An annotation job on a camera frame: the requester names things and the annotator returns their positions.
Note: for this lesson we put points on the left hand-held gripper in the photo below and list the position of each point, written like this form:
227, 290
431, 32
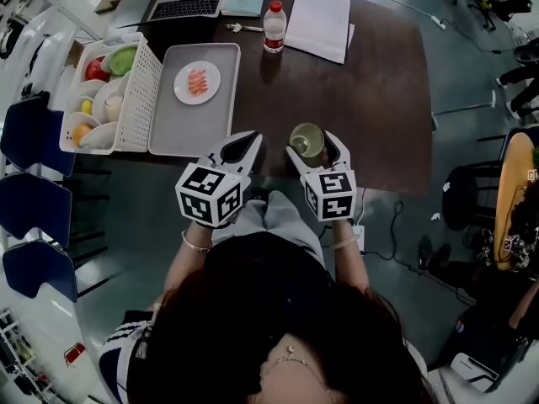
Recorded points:
210, 192

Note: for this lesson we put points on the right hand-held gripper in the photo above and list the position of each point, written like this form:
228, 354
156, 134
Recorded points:
332, 196

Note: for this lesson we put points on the clear greenish cup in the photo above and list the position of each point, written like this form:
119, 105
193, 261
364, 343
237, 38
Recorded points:
306, 143

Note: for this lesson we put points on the person's right forearm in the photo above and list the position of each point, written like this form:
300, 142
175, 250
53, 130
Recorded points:
349, 263

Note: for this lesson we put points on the person's left forearm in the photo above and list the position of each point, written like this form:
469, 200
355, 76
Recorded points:
189, 259

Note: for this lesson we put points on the grey plastic tray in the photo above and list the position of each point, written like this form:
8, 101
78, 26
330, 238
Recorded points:
198, 124

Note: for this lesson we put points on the white round plate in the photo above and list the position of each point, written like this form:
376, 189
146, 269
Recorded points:
212, 82

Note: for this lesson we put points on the person's grey trousered legs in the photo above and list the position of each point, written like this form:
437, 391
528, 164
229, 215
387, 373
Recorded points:
282, 221

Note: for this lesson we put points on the pink shrimp food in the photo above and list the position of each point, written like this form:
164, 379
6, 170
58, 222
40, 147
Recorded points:
197, 81

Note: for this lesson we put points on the white power strip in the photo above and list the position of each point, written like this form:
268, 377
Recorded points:
438, 22
359, 237

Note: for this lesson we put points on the white perforated basket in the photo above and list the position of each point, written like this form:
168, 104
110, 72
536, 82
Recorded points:
139, 99

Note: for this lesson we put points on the person's black top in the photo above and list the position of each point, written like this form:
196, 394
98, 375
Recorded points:
261, 259

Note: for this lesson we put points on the white pen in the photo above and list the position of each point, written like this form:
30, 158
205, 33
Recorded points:
244, 27

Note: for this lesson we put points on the red-capped water bottle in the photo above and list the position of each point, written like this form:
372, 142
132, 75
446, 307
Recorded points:
274, 28

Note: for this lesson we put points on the white paper pad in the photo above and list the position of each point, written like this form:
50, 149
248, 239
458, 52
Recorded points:
320, 21

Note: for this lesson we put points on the white milk glass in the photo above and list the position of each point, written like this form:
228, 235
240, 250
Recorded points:
113, 105

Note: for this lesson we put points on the white shallow bowl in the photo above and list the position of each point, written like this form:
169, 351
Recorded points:
101, 137
90, 88

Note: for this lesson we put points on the silver laptop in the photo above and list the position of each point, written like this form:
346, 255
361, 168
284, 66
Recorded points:
185, 6

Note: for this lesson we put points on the black chair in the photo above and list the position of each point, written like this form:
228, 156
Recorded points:
471, 200

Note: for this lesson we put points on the yellow lemon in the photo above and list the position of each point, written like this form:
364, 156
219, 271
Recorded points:
86, 107

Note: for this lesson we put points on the orange fruit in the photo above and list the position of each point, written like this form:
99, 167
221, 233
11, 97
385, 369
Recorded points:
80, 134

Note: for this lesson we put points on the red tomato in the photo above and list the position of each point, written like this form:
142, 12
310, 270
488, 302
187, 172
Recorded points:
96, 70

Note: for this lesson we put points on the yellow wooden table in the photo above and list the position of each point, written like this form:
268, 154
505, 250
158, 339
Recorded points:
511, 183

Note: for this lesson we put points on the blue chair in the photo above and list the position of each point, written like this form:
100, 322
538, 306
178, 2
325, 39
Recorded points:
42, 267
33, 208
33, 137

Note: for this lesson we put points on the red floor object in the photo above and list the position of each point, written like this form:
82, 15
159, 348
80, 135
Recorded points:
75, 354

